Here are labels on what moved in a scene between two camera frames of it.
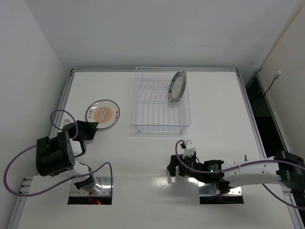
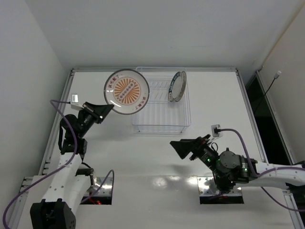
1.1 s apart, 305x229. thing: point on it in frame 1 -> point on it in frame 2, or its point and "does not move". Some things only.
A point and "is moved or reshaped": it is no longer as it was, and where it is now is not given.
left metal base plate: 105,191 does not move
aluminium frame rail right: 256,133 does not move
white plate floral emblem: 184,84 does not move
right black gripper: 180,167 -> 193,148
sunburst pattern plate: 105,112 is moved or reshaped
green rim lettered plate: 175,87 does not move
